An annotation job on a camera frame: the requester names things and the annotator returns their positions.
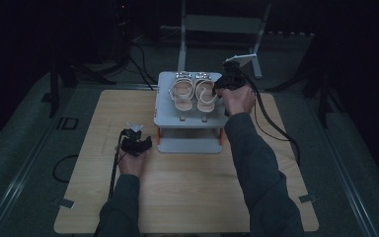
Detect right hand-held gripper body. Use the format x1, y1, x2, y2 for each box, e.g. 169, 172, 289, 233
214, 53, 258, 92

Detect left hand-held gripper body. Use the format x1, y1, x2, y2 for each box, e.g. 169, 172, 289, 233
119, 121, 146, 158

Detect grey two-tier shoe rack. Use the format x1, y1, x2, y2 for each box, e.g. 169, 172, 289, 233
153, 70, 230, 155

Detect person's right hand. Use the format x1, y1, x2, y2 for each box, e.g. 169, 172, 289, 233
216, 84, 257, 117

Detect person's left hand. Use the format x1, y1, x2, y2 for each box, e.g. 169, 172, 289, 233
115, 146, 148, 178

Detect white metal stand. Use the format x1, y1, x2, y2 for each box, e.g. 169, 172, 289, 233
177, 0, 273, 80

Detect black metal stand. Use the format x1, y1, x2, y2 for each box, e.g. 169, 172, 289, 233
265, 33, 344, 129
47, 0, 130, 119

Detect grey tape strip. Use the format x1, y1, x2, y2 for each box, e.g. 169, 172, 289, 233
298, 194, 319, 204
59, 197, 76, 210

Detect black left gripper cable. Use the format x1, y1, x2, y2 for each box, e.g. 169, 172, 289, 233
93, 130, 127, 237

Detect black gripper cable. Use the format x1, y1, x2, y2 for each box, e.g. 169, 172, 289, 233
241, 67, 301, 167
93, 130, 127, 237

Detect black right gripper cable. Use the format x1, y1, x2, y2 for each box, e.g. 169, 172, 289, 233
241, 67, 301, 167

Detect black cables behind rack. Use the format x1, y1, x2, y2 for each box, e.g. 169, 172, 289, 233
128, 41, 160, 92

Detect black cable on floor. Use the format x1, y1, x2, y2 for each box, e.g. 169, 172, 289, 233
51, 153, 80, 184

